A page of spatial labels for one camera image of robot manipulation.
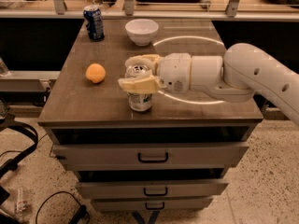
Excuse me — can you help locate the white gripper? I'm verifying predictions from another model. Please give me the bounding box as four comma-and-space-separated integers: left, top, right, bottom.
118, 53, 192, 94

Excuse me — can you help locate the white green 7up can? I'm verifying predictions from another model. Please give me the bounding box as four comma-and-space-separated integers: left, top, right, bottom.
124, 63, 153, 112

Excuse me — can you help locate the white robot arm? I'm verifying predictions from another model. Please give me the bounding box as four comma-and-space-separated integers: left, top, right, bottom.
119, 43, 299, 124

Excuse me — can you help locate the white bowl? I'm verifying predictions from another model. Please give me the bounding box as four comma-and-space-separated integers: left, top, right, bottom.
125, 19, 159, 46

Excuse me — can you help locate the blue pepsi can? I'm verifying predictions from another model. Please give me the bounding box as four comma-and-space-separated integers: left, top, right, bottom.
83, 5, 105, 41

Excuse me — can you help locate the orange fruit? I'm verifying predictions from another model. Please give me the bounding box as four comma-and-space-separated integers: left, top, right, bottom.
85, 63, 106, 84

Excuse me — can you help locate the grey drawer cabinet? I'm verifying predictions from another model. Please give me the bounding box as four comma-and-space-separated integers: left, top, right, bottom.
37, 18, 264, 213

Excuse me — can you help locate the black chair base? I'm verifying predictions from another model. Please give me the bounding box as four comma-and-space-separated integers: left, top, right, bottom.
0, 96, 39, 179

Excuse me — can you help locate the clear plastic bottle on floor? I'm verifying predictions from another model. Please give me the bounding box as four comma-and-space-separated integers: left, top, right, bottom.
15, 188, 27, 214

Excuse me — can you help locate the top drawer with black handle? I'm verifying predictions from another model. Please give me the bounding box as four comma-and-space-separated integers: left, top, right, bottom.
53, 142, 249, 171

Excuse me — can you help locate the drawer with black handle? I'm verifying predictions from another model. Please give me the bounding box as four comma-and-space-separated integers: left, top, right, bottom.
76, 179, 228, 199
91, 196, 213, 212
53, 142, 249, 171

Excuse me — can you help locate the middle drawer with black handle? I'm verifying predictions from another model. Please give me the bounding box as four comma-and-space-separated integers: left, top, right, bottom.
76, 179, 228, 199

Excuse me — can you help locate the bottom drawer with black handle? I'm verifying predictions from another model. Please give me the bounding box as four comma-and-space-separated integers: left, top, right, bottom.
91, 196, 213, 212

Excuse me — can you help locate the black cable on floor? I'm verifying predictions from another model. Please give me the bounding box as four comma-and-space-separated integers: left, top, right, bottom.
35, 190, 91, 224

